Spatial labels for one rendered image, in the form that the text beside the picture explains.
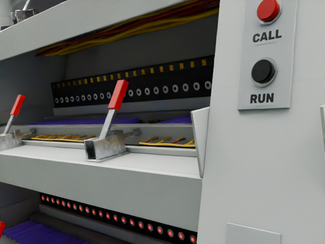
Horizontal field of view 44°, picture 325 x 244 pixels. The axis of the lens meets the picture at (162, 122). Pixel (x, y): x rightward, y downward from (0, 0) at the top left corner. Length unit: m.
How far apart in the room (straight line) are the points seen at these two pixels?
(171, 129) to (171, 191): 0.11
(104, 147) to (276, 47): 0.22
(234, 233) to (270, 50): 0.12
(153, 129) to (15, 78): 0.49
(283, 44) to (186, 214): 0.15
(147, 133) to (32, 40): 0.26
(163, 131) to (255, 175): 0.18
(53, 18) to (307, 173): 0.41
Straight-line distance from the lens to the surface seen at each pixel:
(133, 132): 0.45
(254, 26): 0.29
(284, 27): 0.28
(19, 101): 0.67
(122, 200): 0.39
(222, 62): 0.31
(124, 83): 0.44
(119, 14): 0.45
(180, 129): 0.41
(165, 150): 0.40
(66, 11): 0.54
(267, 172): 0.27
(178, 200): 0.33
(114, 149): 0.43
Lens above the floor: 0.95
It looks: 7 degrees up
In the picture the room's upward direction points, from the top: 6 degrees clockwise
